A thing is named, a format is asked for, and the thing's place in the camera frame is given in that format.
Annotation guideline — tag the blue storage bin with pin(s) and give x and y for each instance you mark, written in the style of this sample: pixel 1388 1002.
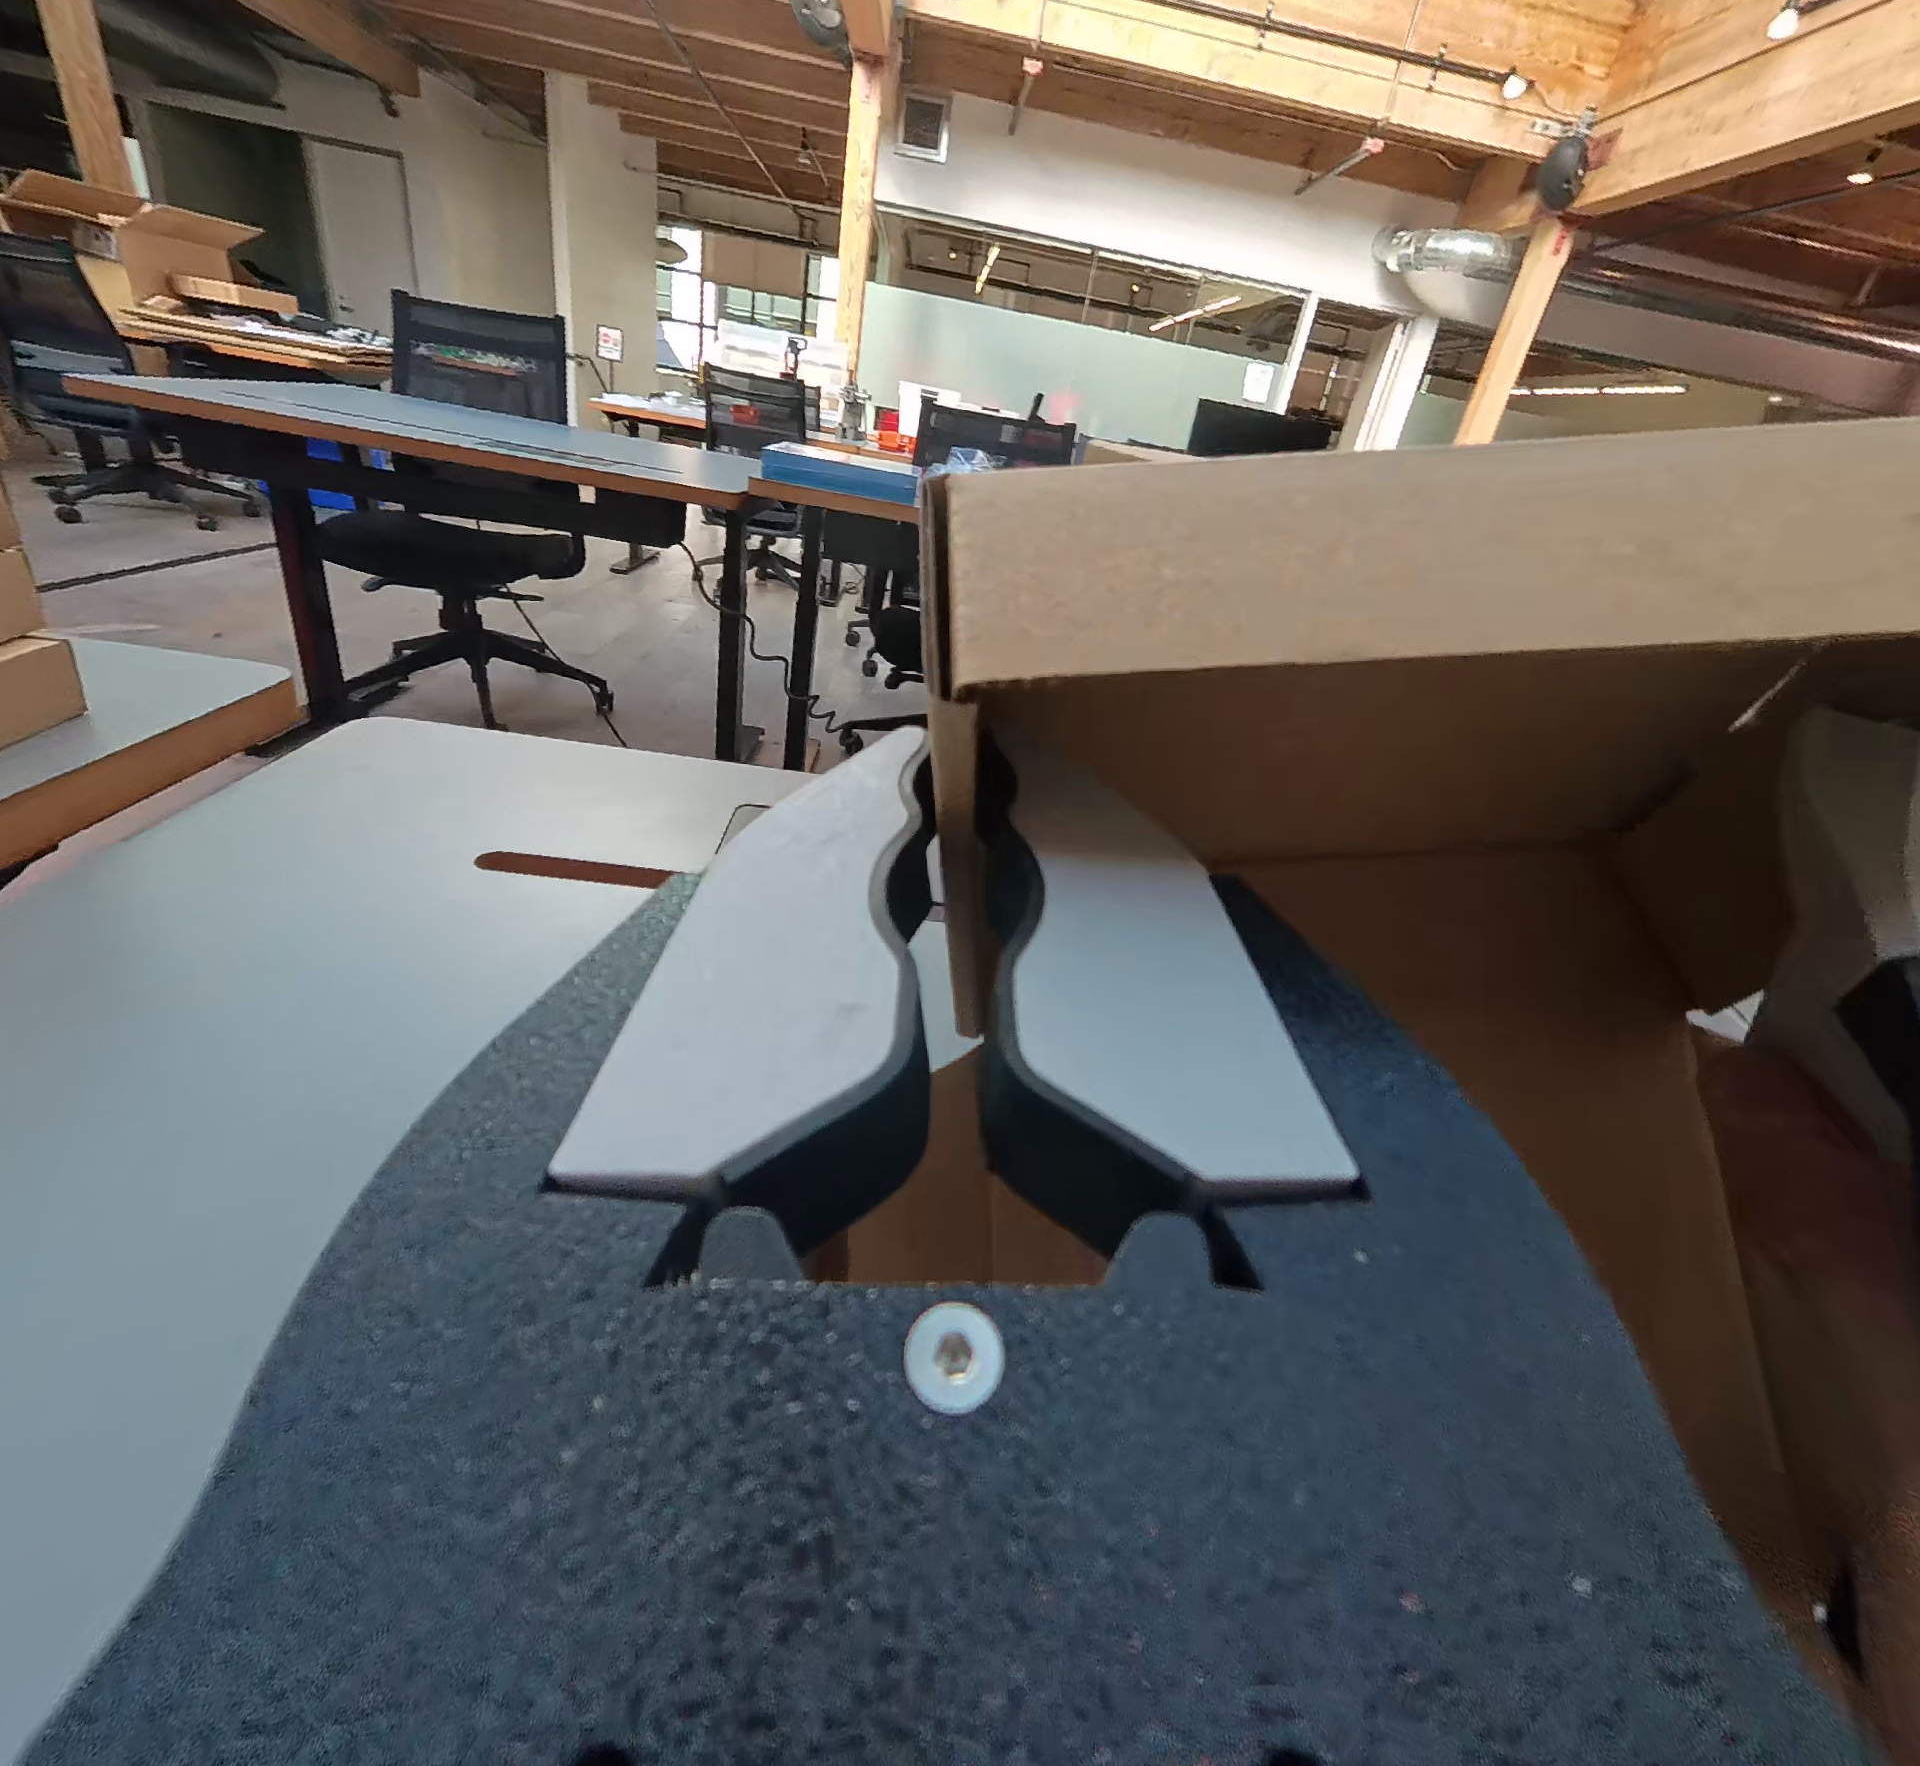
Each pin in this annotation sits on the blue storage bin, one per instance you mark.
pixel 339 476

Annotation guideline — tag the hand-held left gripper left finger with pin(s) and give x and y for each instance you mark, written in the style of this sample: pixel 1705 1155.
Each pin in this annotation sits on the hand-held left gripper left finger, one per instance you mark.
pixel 750 1015

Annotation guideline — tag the long wood-edged grey desk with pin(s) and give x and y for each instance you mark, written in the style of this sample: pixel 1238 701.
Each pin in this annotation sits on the long wood-edged grey desk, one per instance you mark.
pixel 449 430

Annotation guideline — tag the black mesh office chair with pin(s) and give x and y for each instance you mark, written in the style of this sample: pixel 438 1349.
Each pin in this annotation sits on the black mesh office chair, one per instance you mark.
pixel 481 356

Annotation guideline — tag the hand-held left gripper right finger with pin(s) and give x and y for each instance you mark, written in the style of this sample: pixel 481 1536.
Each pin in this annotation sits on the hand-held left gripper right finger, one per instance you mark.
pixel 1155 1030

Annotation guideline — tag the black computer monitor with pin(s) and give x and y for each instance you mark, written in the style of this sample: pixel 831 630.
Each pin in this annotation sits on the black computer monitor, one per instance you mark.
pixel 1260 429

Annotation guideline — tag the brown cardboard mailer box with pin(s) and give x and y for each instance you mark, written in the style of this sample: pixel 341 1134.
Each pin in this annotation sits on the brown cardboard mailer box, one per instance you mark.
pixel 1351 550

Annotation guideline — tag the silver ventilation duct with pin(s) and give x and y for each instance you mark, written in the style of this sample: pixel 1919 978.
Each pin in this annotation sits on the silver ventilation duct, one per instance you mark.
pixel 1455 268

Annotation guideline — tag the open brown cardboard carton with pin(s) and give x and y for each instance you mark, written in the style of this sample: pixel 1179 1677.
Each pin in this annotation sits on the open brown cardboard carton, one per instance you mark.
pixel 163 242

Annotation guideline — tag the stack of brown cardboard boxes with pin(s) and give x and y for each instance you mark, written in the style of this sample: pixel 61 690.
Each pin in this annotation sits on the stack of brown cardboard boxes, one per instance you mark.
pixel 31 686

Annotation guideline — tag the grey wall air vent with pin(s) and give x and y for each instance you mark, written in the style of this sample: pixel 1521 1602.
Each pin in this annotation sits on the grey wall air vent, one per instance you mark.
pixel 924 127

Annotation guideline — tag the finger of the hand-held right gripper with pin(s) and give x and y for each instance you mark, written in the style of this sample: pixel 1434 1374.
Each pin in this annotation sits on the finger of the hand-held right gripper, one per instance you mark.
pixel 1853 837

